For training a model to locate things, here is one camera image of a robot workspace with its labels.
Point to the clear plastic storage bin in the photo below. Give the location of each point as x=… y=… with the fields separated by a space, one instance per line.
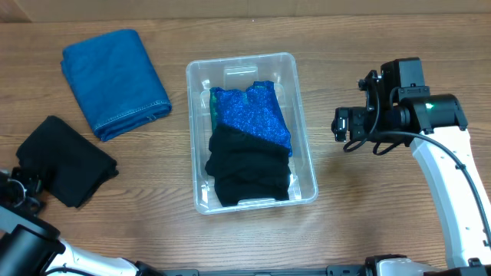
x=240 y=73

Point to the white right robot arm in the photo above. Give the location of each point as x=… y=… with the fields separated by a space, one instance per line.
x=400 y=110

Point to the sparkly blue garment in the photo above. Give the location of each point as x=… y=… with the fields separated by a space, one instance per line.
x=254 y=111

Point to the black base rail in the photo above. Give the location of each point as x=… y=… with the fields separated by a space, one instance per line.
x=331 y=270

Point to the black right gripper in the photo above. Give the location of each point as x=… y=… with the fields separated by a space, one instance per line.
x=355 y=115

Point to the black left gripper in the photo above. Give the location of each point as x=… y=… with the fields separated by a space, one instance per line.
x=34 y=185

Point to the blue denim jeans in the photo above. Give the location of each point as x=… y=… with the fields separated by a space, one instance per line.
x=115 y=83

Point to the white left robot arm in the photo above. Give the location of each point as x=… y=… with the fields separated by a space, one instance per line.
x=31 y=246

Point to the black garment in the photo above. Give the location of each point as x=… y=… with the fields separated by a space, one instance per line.
x=247 y=167
x=70 y=167

